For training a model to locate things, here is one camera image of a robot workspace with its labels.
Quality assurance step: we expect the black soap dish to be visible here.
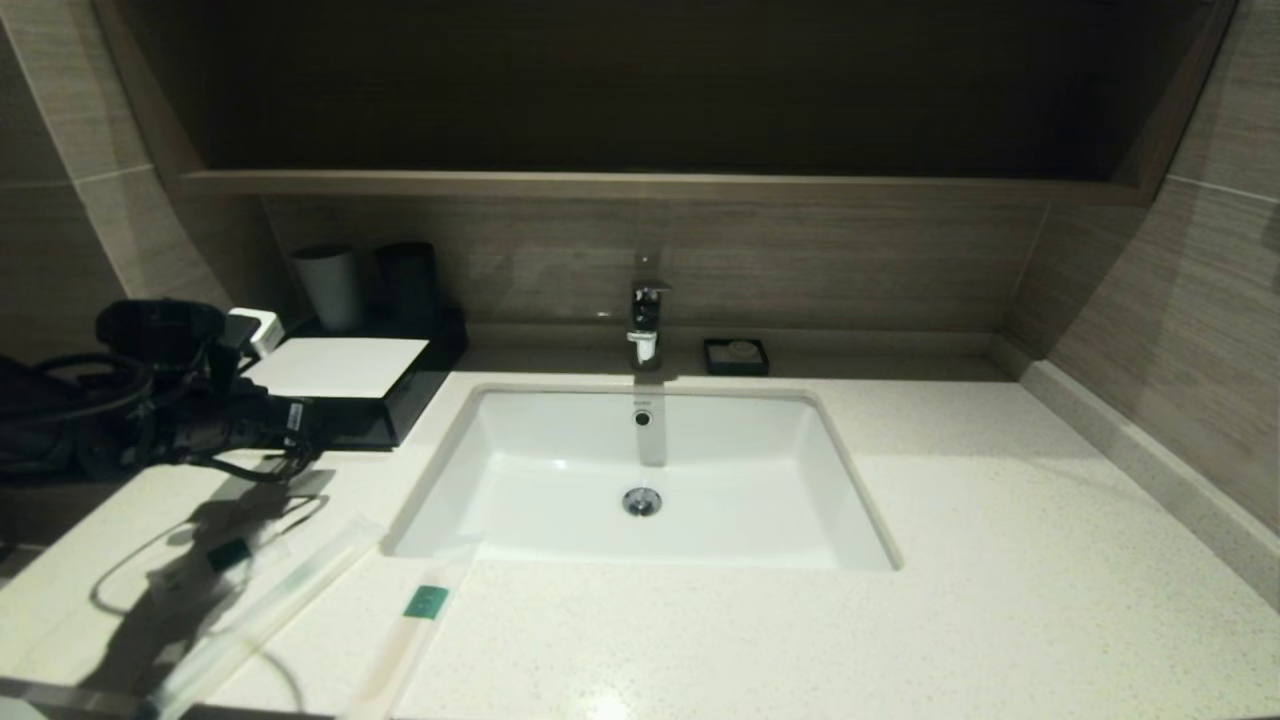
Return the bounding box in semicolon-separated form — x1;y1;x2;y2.
703;339;771;377

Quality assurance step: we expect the black drawer box housing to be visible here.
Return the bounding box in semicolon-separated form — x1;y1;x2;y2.
240;336;448;450

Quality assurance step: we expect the chrome faucet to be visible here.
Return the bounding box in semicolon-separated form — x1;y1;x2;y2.
626;253;673;373

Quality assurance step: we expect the thin black camera cable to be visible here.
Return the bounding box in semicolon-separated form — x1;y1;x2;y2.
188;452;319;485

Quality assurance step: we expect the white paper card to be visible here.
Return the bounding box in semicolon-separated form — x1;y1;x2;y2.
243;337;431;400

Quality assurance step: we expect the black cup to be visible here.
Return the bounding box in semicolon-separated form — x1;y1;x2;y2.
375;241;440;330

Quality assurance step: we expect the long clear toothbrush packet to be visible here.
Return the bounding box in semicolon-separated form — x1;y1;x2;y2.
130;514;387;720

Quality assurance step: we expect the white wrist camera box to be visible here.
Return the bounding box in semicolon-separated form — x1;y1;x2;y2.
227;308;287;360

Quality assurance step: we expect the pale grey cup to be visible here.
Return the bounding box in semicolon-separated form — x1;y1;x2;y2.
291;245;364;332

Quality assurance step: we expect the beige comb packet green label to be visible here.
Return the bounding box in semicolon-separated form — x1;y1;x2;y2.
340;545;482;720

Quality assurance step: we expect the small clear green-label sachet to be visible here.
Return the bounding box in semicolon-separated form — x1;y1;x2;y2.
150;525;297;627

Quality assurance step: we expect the white ceramic sink basin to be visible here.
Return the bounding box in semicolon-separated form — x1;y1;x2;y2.
385;384;903;573

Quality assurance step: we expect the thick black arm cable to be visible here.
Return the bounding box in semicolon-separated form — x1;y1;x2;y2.
0;352;153;423

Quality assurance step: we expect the wooden wall shelf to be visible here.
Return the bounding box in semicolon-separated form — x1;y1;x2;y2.
175;168;1147;207

